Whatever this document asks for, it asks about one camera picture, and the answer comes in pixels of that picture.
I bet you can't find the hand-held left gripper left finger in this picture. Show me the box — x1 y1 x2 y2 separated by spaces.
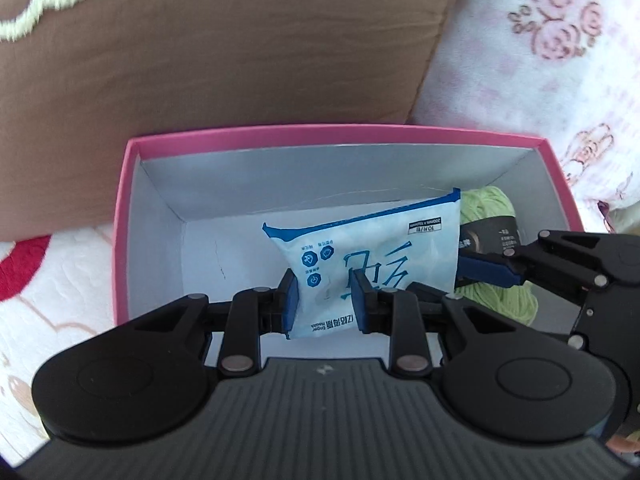
132 269 301 377

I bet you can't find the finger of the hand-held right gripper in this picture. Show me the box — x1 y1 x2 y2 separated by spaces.
457 229 640 306
406 282 453 311

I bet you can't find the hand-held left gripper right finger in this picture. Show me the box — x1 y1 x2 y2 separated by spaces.
350 269 518 378

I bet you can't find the blue white wet wipe packet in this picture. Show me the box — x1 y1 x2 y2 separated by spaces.
262 187 462 340

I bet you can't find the green yarn ball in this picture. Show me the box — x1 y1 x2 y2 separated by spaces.
452 185 540 326

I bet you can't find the pink cardboard box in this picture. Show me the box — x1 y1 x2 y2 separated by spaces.
114 124 585 351

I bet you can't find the pink checked pillow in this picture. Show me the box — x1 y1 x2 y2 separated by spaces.
412 0 640 221

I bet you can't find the bear printed blanket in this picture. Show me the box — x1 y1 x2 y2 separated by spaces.
0 220 126 461

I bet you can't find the brown embroidered pillow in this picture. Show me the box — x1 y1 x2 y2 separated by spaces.
0 0 466 241

